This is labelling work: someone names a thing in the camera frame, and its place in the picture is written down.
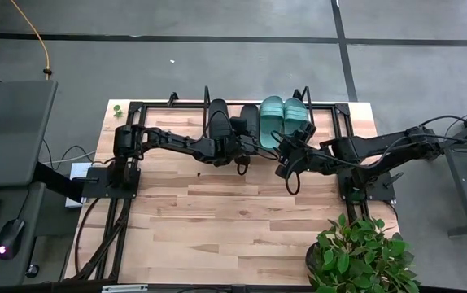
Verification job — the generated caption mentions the black rubber slide sandal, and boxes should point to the black rubber slide sandal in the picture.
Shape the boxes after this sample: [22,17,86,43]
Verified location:
[207,98,235,142]
[239,103,260,138]

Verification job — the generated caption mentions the green rubber slide sandal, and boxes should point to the green rubber slide sandal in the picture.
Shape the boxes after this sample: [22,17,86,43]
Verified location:
[283,97,311,138]
[259,95,286,150]

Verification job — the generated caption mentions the potted green leafy plant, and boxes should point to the potted green leafy plant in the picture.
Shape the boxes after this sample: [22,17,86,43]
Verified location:
[305,213,421,293]

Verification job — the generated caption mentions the white power box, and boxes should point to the white power box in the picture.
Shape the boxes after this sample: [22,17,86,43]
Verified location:
[64,161,93,209]

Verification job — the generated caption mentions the black metal stand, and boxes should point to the black metal stand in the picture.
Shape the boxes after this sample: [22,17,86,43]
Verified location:
[421,101,467,238]

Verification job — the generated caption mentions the dark grey desk panel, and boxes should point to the dark grey desk panel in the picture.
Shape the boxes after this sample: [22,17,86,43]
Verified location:
[0,80,59,189]

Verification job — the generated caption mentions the black computer mouse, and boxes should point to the black computer mouse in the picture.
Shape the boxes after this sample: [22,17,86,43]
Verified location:
[0,218,26,260]

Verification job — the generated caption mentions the wooden shelf with wire ends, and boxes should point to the wooden shelf with wire ends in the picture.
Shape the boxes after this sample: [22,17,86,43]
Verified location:
[200,85,315,151]

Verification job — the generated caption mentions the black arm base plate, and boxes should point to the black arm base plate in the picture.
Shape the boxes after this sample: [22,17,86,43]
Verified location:
[81,165,142,200]
[337,168,397,203]

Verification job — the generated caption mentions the black metal table frame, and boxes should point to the black metal table frame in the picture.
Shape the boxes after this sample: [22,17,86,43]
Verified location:
[60,92,399,284]

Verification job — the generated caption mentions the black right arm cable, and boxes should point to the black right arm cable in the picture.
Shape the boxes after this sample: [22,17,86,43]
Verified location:
[418,114,467,148]

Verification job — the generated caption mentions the silver metal bracket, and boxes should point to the silver metal bracket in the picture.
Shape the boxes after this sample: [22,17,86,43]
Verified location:
[101,284,149,293]

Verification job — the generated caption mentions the black desk bracket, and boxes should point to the black desk bracket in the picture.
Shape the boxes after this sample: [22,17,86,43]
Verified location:
[33,161,85,201]

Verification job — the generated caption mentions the yellow cable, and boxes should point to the yellow cable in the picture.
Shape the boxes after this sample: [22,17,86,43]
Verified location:
[9,0,52,81]

